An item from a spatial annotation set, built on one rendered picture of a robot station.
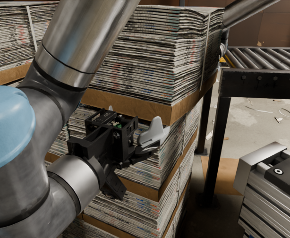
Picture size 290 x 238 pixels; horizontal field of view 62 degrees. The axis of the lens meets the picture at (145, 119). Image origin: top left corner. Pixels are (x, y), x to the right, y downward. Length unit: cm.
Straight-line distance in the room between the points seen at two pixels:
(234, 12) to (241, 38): 343
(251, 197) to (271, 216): 5
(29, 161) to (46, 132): 4
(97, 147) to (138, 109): 20
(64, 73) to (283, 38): 439
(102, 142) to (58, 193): 10
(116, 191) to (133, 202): 30
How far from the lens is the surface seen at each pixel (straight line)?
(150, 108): 50
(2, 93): 24
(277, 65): 131
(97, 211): 87
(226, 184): 169
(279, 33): 455
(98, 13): 27
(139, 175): 65
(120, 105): 54
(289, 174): 51
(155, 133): 45
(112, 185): 42
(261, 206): 61
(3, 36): 91
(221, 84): 113
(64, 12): 29
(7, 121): 21
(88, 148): 33
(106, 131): 36
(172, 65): 47
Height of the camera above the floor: 111
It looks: 28 degrees down
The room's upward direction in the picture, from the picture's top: straight up
